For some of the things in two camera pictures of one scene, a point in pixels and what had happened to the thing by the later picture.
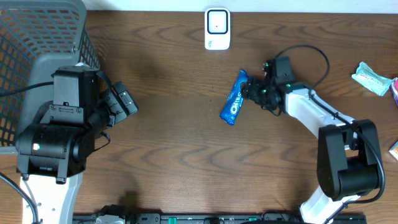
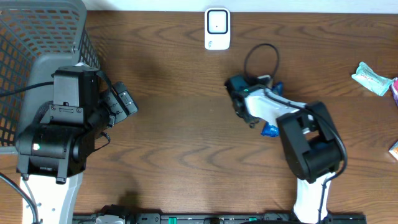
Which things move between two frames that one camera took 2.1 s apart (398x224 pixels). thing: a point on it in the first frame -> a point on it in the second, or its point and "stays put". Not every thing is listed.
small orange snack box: [393, 150] stays put
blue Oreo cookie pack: [229, 112] -> [268, 129]
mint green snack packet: [369, 78] stays put
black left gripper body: [115, 101] stays put
